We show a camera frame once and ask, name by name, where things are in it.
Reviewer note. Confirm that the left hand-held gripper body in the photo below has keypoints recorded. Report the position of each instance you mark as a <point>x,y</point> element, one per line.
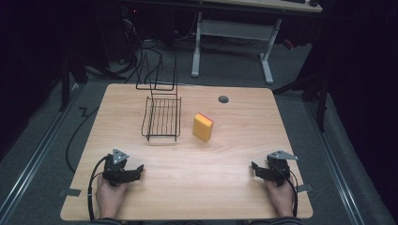
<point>115,170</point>

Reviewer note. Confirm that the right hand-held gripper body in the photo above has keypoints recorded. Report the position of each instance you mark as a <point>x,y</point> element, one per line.
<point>278,170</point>

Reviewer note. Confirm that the person's right hand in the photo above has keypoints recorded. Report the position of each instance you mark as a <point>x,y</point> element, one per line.
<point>281,200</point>

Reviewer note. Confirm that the grey tape strip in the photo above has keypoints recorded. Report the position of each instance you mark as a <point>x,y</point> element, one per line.
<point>70,192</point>
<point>304,188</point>

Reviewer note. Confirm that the yellow sponge with red side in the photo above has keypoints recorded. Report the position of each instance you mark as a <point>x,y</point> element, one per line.
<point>202,126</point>

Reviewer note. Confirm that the grey table grommet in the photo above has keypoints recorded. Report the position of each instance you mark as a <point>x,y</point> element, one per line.
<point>223,99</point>

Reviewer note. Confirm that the black metal stand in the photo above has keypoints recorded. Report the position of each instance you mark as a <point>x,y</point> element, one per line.
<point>320,93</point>
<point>65,84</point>

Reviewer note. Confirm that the white-legged desk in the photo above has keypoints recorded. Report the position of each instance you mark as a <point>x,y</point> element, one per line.
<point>237,29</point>

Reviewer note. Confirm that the black computer mouse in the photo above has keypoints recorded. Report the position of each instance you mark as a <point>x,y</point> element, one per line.
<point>313,2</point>

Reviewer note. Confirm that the metal floor rail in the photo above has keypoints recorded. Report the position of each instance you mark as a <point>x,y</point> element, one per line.
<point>336,168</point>
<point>34,159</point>

